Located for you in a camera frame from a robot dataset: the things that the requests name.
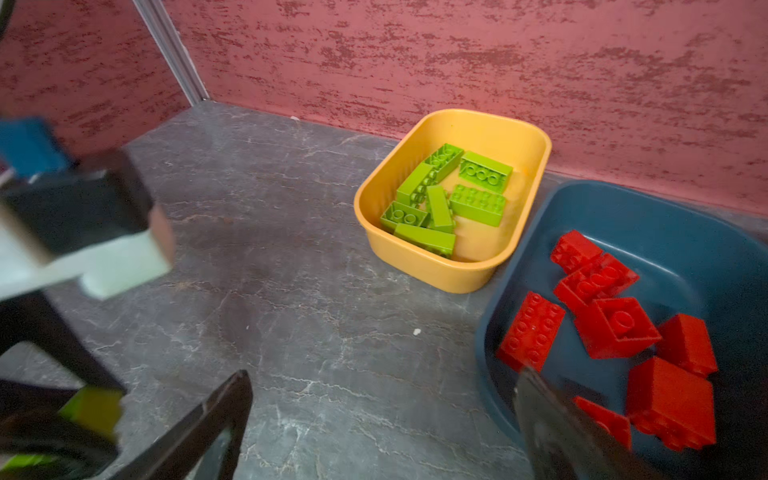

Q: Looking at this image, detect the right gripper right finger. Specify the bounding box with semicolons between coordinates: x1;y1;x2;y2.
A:
514;367;663;479

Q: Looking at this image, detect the green long lego brick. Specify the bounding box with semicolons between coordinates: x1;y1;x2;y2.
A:
449;184;507;227
0;385;125;472

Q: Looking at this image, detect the left corner aluminium post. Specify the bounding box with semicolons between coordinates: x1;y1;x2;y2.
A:
133;0;210;106

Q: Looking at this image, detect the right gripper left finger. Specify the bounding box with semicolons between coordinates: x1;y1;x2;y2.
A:
113;370;253;479

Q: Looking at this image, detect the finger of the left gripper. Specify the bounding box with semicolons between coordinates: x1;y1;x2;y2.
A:
0;377;121;480
1;291;126;394

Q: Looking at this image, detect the red long lego brick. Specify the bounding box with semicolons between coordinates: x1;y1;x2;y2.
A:
554;254;640;315
495;291;565;372

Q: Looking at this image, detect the yellow plastic bin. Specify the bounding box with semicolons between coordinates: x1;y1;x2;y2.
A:
354;109;552;293

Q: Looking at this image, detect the small green lego brick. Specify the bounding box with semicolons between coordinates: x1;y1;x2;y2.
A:
380;201;430;233

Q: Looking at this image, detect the small red lego brick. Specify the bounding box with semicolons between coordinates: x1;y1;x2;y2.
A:
550;230;603;275

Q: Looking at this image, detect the teal plastic bin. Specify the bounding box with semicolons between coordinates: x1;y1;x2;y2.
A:
475;181;767;479

